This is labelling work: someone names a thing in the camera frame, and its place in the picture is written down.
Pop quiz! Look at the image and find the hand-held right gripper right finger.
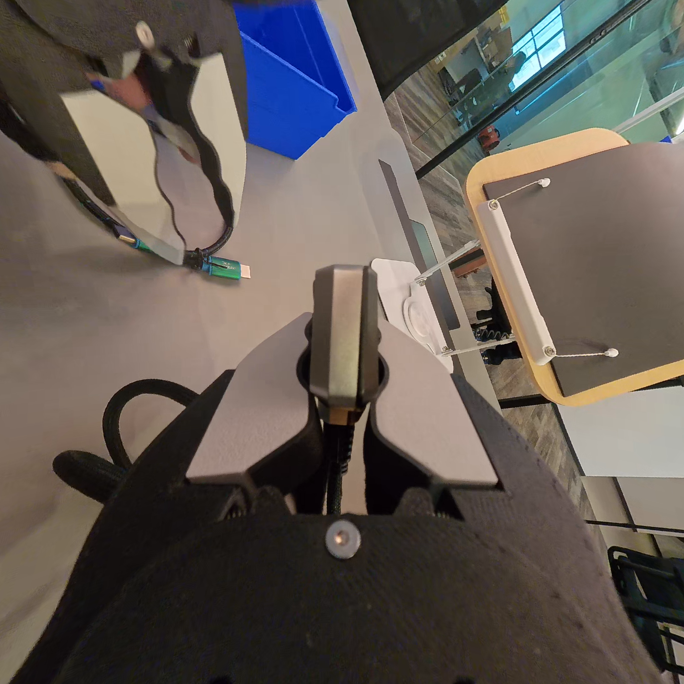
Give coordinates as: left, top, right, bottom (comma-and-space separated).
364, 321, 500, 516

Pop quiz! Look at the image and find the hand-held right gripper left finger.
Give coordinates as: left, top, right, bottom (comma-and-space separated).
184, 312, 324, 516

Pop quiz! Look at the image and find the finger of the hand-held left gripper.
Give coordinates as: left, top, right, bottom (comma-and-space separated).
60, 85, 187, 266
144, 51, 248, 230

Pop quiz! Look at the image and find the blue plastic bin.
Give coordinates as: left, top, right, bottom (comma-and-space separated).
233, 0, 358, 161

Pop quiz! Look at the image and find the black braided usb cable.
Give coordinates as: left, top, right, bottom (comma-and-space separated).
52, 379, 356, 516

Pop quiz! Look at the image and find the grey port hub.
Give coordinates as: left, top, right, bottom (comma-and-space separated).
311, 263, 383, 425

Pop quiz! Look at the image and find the green plug braided cable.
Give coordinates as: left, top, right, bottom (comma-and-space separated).
53, 160, 253, 285

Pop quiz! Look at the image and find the person's left hand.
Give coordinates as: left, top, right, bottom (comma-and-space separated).
115, 72, 153, 115

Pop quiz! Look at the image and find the black office chair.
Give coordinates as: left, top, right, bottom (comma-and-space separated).
470, 285, 518, 365

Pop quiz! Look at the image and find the white cabinet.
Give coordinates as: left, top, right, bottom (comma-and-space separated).
556, 385, 684, 535

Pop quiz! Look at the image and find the tan-edged dark panel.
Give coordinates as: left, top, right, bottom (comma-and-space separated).
465, 127, 684, 408

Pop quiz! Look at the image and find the glass partition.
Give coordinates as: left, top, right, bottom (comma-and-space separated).
385, 0, 684, 180

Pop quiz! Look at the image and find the white bracket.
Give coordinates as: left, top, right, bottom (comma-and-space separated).
477, 200, 556, 367

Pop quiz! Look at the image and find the white cord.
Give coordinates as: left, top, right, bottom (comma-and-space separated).
491, 178, 551, 210
544, 347, 620, 360

